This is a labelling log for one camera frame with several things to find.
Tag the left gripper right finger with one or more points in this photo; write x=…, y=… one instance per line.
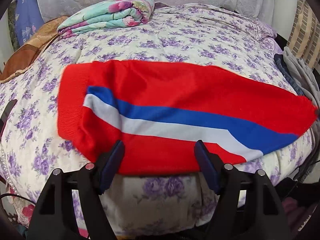
x=248, y=205

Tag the brown pillow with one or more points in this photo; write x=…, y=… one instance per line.
x=22, y=59

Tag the pink floral bedsheet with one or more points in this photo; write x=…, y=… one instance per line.
x=24, y=209

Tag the purple floral bed quilt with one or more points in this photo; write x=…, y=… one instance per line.
x=193, y=33

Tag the grey folded garment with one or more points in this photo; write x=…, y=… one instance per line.
x=302, y=75

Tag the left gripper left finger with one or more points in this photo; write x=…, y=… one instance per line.
x=54, y=216

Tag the beige brick pattern curtain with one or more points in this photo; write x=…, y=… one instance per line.
x=304, y=38

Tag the red blue white pants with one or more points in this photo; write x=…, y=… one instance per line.
x=159, y=110

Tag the folded teal floral blanket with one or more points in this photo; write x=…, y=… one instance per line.
x=108, y=14

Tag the blue patterned mattress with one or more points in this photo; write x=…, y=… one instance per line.
x=28, y=20

